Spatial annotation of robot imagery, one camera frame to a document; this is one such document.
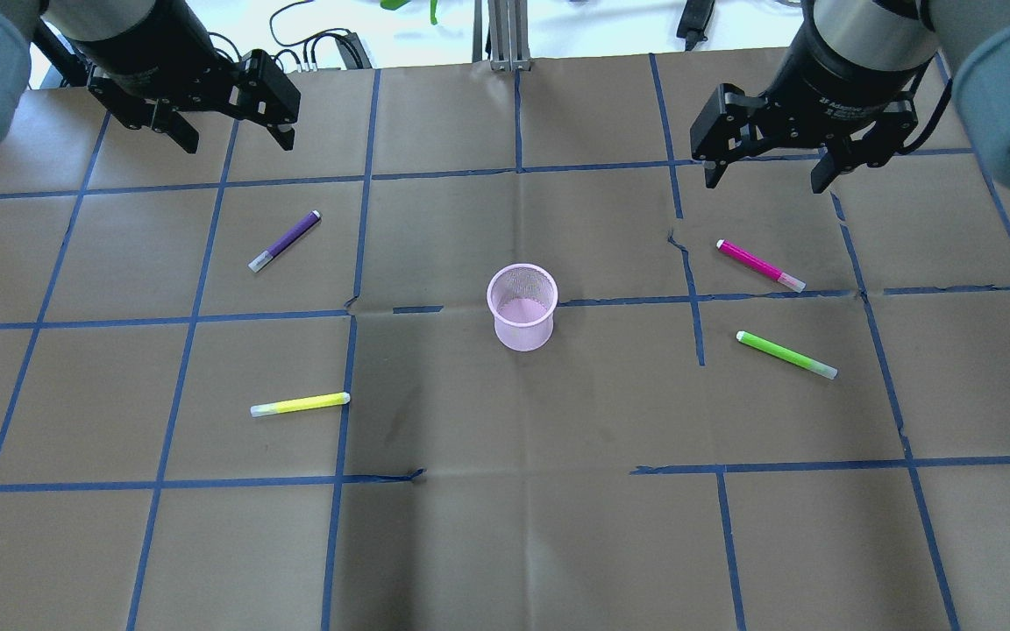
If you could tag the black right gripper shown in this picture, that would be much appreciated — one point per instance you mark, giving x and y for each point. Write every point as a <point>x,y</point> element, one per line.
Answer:
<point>838,81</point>

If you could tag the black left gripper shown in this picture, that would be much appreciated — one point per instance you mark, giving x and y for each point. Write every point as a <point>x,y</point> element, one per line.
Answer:
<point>138,54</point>

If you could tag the pink pen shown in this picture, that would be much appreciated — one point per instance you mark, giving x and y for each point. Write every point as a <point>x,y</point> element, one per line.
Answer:
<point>759,266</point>

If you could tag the purple pen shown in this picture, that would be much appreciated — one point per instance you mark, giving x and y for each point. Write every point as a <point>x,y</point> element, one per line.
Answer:
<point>279,246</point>

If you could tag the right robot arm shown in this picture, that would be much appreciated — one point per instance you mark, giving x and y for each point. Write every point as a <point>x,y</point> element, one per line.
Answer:
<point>962,49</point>

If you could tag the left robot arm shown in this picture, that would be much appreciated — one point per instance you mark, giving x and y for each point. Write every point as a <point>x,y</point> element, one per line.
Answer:
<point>62,30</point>

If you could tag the pink mesh cup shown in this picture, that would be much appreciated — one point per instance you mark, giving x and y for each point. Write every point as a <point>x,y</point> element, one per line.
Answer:
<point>522,299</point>

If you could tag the green pen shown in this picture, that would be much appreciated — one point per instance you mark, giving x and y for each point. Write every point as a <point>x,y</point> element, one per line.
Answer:
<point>787,355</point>

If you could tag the yellow pen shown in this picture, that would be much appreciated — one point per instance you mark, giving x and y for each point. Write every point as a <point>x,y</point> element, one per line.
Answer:
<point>315,402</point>

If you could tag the aluminium frame post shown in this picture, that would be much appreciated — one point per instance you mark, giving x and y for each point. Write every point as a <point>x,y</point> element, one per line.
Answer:
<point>501,35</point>

